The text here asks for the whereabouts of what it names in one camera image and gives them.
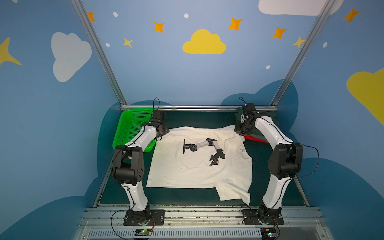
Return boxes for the aluminium front mounting rail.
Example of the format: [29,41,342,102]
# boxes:
[74,205,334,240]

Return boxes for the green circuit board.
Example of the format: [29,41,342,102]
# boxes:
[261,228,278,240]
[135,229,153,237]

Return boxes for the left side aluminium table rail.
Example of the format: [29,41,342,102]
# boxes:
[92,159,114,208]

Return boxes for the aluminium frame post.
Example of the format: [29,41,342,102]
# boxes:
[270,0,336,108]
[71,0,127,106]

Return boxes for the right side aluminium table rail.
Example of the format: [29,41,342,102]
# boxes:
[294,179,310,207]

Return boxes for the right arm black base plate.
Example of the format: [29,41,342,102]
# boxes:
[241,208,285,225]

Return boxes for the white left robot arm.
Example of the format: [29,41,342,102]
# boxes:
[112,108,169,226]

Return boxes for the right green circuit board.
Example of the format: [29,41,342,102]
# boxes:
[261,228,278,240]

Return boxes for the aluminium table rail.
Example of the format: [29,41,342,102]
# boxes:
[294,179,310,207]
[92,159,114,208]

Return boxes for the white printed t shirt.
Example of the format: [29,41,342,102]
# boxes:
[146,125,253,205]

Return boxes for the right aluminium frame post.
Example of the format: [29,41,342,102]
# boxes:
[270,0,336,108]

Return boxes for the green plastic perforated basket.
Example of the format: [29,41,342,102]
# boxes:
[113,108,153,155]

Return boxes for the horizontal aluminium frame rail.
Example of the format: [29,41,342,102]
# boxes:
[121,105,278,112]

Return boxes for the folded dark green t shirt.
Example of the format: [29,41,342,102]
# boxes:
[235,108,279,126]

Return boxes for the left aluminium frame post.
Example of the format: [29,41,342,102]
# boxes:
[71,0,127,106]

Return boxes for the left green circuit board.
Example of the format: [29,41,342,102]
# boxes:
[135,229,153,237]

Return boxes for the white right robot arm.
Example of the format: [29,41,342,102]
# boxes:
[235,103,304,225]

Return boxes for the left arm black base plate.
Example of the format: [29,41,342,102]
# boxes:
[123,210,165,226]

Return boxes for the folded red t shirt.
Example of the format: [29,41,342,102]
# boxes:
[244,136,268,143]

